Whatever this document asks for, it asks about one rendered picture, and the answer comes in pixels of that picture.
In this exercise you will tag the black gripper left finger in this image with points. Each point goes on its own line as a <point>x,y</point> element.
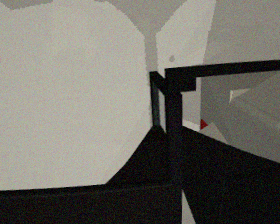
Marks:
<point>141,192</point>

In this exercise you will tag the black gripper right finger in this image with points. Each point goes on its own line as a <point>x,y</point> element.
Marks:
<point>224,185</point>

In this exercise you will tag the black glasses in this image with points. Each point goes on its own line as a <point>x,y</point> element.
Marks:
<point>166,106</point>

